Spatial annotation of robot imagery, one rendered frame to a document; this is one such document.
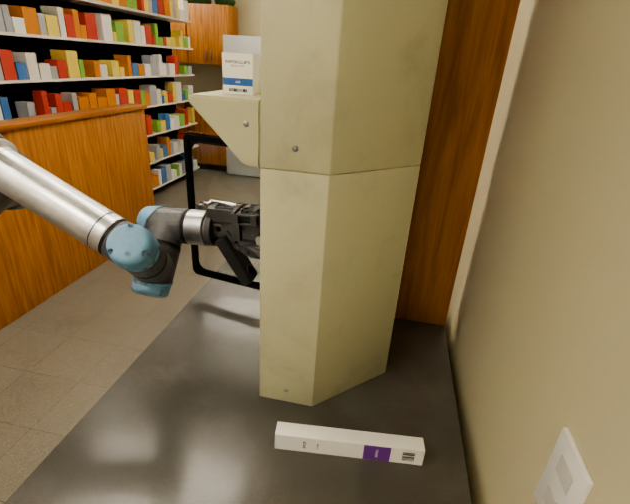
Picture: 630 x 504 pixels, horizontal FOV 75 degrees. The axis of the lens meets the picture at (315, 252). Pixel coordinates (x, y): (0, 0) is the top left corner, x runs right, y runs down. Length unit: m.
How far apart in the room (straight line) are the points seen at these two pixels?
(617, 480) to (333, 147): 0.49
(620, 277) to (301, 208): 0.42
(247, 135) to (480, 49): 0.54
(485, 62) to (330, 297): 0.58
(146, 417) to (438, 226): 0.76
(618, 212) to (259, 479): 0.63
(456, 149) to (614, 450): 0.69
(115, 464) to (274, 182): 0.54
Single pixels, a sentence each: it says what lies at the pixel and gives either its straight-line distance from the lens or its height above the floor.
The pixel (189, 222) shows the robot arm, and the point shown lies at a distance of 0.87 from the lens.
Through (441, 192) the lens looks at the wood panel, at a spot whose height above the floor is 1.30.
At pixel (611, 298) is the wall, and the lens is 0.50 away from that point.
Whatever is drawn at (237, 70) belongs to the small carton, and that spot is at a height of 1.55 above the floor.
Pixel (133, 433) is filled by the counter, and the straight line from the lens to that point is 0.87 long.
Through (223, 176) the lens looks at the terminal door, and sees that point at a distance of 1.06.
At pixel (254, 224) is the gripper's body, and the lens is 0.81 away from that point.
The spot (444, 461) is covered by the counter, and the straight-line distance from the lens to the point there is 0.84.
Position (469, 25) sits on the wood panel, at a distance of 0.99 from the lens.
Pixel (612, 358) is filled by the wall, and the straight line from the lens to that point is 0.49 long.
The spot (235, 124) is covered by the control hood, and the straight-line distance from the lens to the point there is 0.66.
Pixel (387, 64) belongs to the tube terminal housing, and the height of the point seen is 1.57.
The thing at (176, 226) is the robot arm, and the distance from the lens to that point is 0.88.
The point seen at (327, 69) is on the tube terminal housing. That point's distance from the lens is 0.61.
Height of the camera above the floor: 1.57
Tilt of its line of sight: 25 degrees down
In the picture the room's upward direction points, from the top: 4 degrees clockwise
